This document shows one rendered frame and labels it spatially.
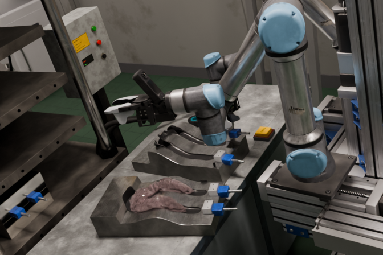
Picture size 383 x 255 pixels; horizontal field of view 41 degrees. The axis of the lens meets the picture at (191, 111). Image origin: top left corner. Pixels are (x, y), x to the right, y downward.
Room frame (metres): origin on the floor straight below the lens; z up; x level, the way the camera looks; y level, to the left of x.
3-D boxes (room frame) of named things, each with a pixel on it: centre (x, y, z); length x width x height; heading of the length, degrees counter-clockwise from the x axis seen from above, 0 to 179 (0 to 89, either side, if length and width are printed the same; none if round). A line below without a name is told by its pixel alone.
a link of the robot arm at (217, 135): (1.38, -0.05, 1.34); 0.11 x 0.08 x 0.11; 162
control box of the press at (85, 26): (2.66, 0.47, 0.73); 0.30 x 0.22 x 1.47; 140
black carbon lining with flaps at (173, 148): (2.03, 0.06, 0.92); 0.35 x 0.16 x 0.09; 50
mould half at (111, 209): (1.71, 0.23, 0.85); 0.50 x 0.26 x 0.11; 68
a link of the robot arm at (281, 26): (1.27, -0.30, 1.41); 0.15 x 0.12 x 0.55; 162
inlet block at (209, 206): (1.57, 0.00, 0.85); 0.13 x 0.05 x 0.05; 68
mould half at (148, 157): (2.04, 0.07, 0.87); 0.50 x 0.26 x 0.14; 50
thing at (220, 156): (1.82, -0.10, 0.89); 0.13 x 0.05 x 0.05; 50
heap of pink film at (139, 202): (1.72, 0.23, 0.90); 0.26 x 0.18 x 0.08; 68
